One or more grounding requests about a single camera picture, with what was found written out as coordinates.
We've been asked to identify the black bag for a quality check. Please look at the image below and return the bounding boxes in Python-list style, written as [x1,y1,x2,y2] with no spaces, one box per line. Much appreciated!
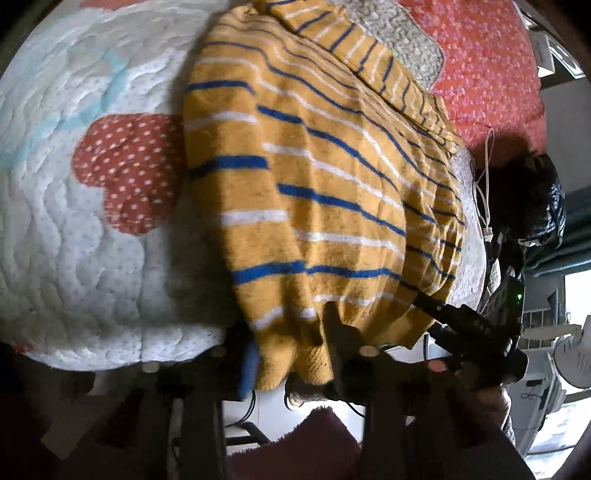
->
[488,152,568,278]

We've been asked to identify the red floral bedsheet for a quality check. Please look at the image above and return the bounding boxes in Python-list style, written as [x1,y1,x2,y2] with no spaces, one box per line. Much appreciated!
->
[399,0,549,158]

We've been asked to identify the yellow striped sweater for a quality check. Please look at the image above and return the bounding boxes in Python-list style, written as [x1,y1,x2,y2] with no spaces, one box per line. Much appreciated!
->
[182,0,468,392]

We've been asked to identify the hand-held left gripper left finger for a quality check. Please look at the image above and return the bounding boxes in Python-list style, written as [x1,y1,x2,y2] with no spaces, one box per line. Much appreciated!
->
[134,323,265,480]

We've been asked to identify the white charging cable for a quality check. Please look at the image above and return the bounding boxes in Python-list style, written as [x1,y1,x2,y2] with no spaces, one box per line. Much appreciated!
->
[475,128,496,237]

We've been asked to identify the white fan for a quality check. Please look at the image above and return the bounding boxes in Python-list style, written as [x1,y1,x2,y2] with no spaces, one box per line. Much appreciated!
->
[551,316,591,398]

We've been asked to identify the maroon cloth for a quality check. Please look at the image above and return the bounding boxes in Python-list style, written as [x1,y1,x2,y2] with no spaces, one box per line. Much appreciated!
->
[226,405,366,480]

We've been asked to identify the person's right hand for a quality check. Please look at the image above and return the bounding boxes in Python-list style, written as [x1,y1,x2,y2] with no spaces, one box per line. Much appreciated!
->
[475,385,514,431]

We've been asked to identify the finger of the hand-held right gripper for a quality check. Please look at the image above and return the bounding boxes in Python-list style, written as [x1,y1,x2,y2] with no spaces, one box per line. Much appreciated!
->
[413,292,468,326]
[429,323,465,355]

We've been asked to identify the white patchwork quilted blanket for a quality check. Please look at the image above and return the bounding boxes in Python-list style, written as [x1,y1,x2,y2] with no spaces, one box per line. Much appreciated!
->
[0,0,502,372]

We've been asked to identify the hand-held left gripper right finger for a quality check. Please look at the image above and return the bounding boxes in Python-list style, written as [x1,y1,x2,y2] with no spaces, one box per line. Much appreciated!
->
[321,302,532,480]

